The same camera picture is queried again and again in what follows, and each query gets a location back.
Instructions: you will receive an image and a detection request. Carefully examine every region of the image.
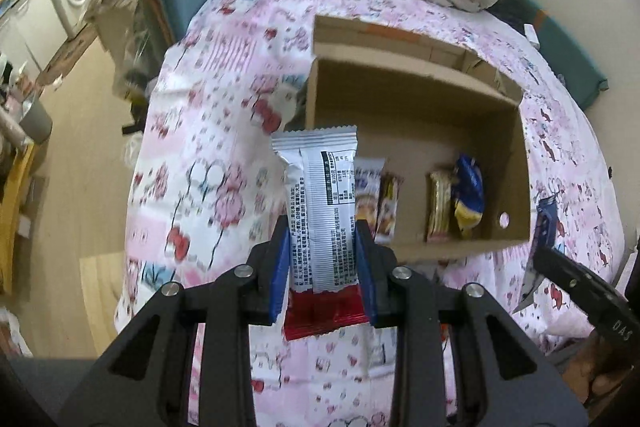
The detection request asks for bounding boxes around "brown cardboard box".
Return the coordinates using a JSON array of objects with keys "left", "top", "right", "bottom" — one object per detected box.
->
[{"left": 305, "top": 15, "right": 532, "bottom": 262}]

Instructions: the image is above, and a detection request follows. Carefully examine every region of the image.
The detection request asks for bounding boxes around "grey waste bin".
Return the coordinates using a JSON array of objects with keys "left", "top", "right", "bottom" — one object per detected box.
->
[{"left": 20, "top": 96, "right": 53, "bottom": 145}]

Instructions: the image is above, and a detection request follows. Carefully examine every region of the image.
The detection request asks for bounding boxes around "white red snack packet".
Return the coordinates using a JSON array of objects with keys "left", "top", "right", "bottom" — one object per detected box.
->
[{"left": 271, "top": 127, "right": 367, "bottom": 340}]

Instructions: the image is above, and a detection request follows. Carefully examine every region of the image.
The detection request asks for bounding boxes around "tan cracker packet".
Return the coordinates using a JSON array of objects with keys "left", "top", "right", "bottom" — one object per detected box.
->
[{"left": 425, "top": 170, "right": 452, "bottom": 242}]

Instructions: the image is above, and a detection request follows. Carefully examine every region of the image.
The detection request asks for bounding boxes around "blue white snack packet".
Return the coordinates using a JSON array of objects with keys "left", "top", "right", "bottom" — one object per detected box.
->
[{"left": 512, "top": 193, "right": 561, "bottom": 313}]

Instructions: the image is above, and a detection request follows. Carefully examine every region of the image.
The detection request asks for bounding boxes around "yellow wooden chair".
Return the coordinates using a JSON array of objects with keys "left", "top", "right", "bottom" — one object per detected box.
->
[{"left": 0, "top": 143, "right": 38, "bottom": 295}]

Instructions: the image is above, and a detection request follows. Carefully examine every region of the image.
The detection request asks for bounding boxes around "pink Hello Kitty bedsheet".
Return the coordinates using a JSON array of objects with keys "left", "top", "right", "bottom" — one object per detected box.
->
[{"left": 114, "top": 0, "right": 625, "bottom": 426}]

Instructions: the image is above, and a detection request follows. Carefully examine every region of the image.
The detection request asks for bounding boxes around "white rice cake snack packet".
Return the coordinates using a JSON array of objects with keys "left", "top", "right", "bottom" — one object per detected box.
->
[{"left": 354, "top": 157, "right": 385, "bottom": 233}]

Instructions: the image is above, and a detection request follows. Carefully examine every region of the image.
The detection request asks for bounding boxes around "small brown snack packet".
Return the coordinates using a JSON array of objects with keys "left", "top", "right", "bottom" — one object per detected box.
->
[{"left": 375, "top": 172, "right": 402, "bottom": 244}]

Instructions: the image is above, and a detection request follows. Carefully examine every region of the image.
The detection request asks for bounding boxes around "blue yellow snack bag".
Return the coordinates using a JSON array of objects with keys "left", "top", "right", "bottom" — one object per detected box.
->
[{"left": 451, "top": 154, "right": 485, "bottom": 239}]

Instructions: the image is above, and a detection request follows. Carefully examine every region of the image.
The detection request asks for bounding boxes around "teal cushion right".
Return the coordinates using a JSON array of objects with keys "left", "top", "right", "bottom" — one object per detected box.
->
[{"left": 488, "top": 0, "right": 608, "bottom": 109}]

